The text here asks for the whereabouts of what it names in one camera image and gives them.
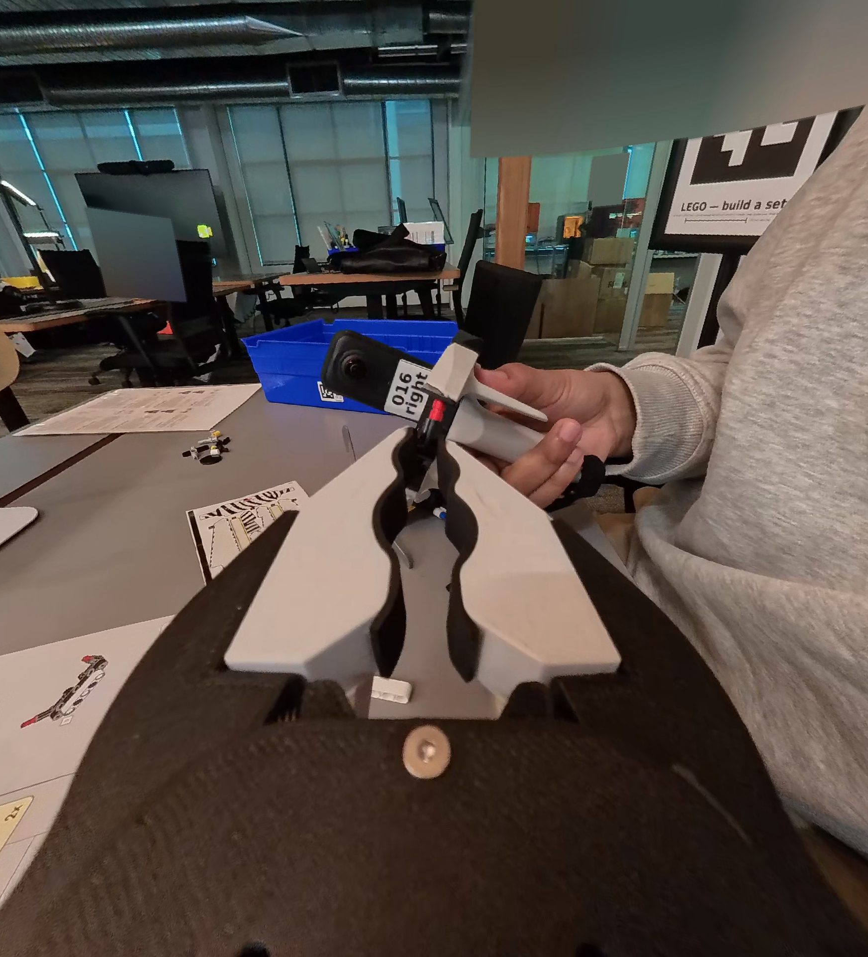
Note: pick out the grey sweatshirt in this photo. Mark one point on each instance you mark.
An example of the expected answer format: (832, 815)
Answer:
(815, 673)

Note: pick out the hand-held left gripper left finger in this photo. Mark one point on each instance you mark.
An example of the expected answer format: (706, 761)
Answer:
(314, 590)

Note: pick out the white lego beam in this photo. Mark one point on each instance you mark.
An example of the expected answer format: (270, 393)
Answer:
(390, 689)

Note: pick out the black bag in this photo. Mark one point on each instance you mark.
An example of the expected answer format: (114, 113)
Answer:
(389, 258)

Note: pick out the framed marker sign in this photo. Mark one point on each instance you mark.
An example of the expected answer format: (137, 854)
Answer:
(673, 191)

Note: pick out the small black yellow lego assembly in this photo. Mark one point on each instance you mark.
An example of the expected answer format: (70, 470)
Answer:
(206, 448)

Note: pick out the wooden desk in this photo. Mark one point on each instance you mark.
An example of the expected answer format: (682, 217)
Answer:
(374, 276)

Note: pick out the person's right hand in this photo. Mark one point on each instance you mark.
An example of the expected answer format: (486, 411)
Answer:
(591, 411)

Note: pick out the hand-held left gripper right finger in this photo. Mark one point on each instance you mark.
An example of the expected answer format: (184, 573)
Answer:
(538, 598)

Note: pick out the lego instruction booklet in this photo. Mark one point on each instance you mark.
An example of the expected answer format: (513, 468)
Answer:
(30, 695)

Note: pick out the blue plastic bin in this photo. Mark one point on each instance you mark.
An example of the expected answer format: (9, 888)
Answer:
(284, 374)

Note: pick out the wooden post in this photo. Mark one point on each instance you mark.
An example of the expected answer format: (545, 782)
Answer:
(512, 217)

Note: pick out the zebra striped sticker sheet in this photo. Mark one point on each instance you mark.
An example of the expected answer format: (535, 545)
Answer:
(232, 531)

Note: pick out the white paper sheet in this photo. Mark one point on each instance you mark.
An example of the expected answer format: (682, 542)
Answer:
(142, 407)

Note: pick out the large black monitor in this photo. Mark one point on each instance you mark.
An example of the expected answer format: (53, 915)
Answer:
(142, 191)

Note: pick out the metal ventilation duct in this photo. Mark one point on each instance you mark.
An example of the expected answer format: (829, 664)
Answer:
(105, 34)

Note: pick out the stack of cardboard boxes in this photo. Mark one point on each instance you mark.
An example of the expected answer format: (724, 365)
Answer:
(568, 306)

